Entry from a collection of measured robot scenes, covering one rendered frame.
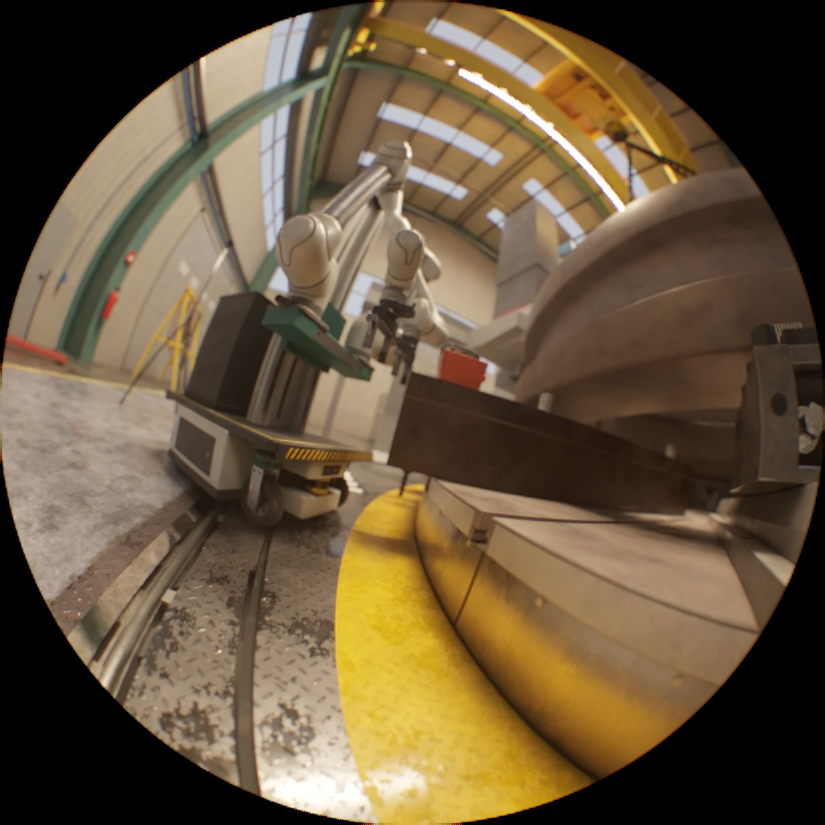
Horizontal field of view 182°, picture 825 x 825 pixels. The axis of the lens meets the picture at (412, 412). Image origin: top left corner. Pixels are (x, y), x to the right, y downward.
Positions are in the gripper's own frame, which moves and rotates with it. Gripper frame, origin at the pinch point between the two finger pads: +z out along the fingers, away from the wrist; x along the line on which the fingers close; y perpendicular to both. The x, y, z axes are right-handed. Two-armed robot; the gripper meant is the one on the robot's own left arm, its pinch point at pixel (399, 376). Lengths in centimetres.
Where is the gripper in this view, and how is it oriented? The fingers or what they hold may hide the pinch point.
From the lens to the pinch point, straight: 110.8
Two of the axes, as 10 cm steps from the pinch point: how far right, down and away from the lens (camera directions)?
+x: 2.3, 1.7, 9.6
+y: 9.4, 2.1, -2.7
